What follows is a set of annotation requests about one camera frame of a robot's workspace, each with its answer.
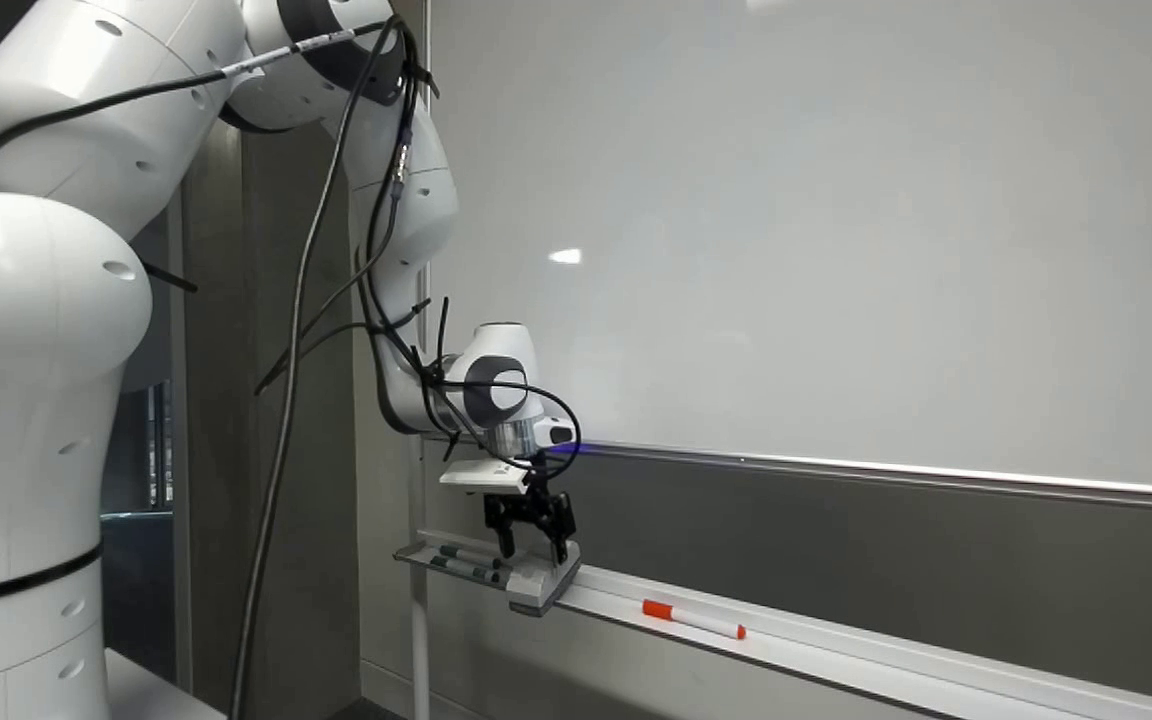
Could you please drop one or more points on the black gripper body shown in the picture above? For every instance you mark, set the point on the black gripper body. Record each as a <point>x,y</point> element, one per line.
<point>534,505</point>

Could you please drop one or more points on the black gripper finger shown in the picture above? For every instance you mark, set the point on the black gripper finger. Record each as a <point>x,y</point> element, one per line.
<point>562,541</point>
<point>507,541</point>

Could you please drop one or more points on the grey whiteboard eraser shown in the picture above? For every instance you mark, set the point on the grey whiteboard eraser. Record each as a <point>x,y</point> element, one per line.
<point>537,576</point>

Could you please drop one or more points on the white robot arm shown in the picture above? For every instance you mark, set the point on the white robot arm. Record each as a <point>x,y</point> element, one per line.
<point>102,109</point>

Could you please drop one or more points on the green whiteboard marker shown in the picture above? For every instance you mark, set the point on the green whiteboard marker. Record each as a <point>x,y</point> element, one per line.
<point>462,551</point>
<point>464,571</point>

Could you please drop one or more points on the red whiteboard marker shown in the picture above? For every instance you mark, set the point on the red whiteboard marker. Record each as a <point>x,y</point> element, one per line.
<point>689,619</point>

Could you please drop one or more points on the whiteboard marker tray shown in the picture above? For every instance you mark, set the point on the whiteboard marker tray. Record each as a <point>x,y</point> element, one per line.
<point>837,659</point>

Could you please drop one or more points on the whiteboard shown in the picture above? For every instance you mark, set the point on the whiteboard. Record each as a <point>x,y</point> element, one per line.
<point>899,235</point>

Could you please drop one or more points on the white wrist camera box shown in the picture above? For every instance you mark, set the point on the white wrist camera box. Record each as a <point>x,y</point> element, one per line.
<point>493,477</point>

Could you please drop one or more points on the white whiteboard stand post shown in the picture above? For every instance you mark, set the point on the white whiteboard stand post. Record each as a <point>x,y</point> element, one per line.
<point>418,591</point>

